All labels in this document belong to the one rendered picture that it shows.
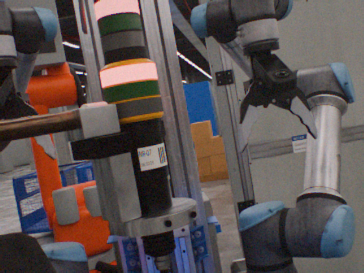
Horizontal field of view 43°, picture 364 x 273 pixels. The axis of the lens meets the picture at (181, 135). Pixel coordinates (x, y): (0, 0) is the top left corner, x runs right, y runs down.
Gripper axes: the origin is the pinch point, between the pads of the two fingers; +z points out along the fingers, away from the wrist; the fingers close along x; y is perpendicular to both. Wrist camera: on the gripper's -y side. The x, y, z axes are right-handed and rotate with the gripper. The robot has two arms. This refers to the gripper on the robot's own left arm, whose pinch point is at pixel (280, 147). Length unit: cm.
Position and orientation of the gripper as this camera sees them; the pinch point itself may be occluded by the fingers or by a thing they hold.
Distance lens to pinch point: 90.6
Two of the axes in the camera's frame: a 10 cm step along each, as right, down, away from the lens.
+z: 1.7, 9.8, 0.5
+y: -0.7, -0.4, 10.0
